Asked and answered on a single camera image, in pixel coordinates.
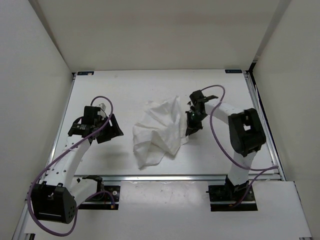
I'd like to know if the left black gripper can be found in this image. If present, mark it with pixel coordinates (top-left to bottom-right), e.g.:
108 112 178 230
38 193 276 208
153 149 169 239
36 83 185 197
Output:
94 113 123 144

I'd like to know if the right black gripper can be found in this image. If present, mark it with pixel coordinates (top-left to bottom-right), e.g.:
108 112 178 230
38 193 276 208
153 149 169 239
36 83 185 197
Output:
185 110 207 136

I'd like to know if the white fabric skirt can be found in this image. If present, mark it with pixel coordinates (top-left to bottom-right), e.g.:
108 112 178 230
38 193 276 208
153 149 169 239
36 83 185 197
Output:
132 95 189 170

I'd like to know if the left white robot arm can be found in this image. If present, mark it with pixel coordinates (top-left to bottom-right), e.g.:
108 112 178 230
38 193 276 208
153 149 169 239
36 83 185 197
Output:
27 107 123 224

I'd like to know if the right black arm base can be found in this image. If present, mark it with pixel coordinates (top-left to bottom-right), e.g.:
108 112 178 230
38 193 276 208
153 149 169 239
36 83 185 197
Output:
206 177 258 212

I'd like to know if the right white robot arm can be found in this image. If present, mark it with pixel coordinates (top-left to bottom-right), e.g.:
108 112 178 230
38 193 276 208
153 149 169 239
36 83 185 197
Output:
185 95 266 200

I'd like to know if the right blue corner label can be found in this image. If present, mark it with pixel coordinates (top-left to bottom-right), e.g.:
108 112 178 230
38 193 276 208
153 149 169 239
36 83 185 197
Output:
225 69 243 74

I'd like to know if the blue corner label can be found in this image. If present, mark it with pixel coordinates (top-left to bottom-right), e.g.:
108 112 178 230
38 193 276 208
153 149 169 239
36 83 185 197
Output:
225 69 243 74
77 71 95 76

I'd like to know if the left blue corner label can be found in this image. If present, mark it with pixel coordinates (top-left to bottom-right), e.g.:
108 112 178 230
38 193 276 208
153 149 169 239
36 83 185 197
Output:
77 71 95 76

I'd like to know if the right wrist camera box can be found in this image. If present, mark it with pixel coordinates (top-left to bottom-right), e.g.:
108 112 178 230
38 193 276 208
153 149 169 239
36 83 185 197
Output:
189 90 205 105

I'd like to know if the aluminium table frame rail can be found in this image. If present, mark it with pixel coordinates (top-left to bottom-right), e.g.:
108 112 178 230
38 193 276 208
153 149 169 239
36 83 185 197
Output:
74 174 233 182

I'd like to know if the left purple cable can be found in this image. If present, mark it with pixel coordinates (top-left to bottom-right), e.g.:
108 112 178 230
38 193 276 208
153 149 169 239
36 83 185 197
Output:
28 95 115 237

